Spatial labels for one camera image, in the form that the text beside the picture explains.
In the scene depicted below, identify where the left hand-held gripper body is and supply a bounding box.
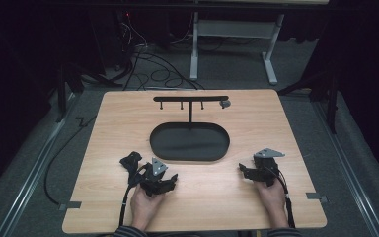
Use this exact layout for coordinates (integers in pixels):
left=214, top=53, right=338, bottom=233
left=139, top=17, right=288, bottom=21
left=137, top=157, right=169, bottom=198

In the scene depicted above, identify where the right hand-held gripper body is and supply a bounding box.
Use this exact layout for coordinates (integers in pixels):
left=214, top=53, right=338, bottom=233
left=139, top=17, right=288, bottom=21
left=253, top=147, right=286, bottom=188

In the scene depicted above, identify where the person's left hand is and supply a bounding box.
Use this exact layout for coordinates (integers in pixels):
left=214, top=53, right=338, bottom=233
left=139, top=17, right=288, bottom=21
left=130, top=183, right=166, bottom=232

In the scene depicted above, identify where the person's right hand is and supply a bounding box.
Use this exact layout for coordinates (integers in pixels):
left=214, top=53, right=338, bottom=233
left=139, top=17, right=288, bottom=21
left=254, top=178, right=290, bottom=229

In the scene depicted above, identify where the black hook stand with tray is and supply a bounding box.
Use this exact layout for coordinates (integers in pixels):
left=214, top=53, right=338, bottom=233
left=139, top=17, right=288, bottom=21
left=149, top=95, right=231, bottom=163

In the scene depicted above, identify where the person's left striped sleeve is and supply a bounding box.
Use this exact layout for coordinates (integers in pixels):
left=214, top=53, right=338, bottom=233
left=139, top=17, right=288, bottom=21
left=113, top=224, right=150, bottom=237

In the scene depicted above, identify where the person's striped sleeve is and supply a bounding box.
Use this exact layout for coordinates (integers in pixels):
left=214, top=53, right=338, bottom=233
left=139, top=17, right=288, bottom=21
left=266, top=227, right=303, bottom=237
left=113, top=224, right=150, bottom=237

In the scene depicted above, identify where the grey tape strip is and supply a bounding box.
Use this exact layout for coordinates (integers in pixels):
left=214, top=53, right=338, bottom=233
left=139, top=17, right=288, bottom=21
left=58, top=200, right=83, bottom=212
left=305, top=192, right=329, bottom=203

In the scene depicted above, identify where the person's right striped sleeve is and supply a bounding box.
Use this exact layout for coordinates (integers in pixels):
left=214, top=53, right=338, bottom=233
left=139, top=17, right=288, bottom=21
left=266, top=227, right=303, bottom=237

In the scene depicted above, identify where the black tripod stand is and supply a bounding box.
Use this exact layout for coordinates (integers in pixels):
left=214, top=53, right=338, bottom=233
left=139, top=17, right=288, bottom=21
left=54, top=61, right=123, bottom=123
left=277, top=64, right=341, bottom=135

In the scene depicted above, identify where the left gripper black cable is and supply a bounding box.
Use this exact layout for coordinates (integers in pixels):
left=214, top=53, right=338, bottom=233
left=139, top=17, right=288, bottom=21
left=118, top=163, right=150, bottom=228

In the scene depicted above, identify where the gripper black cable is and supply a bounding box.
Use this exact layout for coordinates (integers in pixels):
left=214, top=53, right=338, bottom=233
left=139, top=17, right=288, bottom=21
left=118, top=163, right=150, bottom=228
left=265, top=166, right=296, bottom=229

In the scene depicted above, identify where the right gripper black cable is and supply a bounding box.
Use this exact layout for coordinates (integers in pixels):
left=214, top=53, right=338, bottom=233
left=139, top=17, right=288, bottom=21
left=265, top=166, right=296, bottom=229

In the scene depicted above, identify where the metal floor rail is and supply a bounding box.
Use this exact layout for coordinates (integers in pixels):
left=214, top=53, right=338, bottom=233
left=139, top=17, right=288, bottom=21
left=311, top=101, right=379, bottom=237
left=0, top=93, right=77, bottom=237

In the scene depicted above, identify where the long black floor cable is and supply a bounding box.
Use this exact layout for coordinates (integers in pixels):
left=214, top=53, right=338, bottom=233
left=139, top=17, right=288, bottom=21
left=43, top=114, right=97, bottom=205

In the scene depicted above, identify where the bundle of black floor cables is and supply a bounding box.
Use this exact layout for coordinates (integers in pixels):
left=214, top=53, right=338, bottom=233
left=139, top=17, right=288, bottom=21
left=113, top=13, right=206, bottom=92

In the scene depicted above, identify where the white metal desk frame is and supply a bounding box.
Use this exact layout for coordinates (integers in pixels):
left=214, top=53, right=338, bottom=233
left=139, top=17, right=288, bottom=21
left=189, top=11, right=286, bottom=86

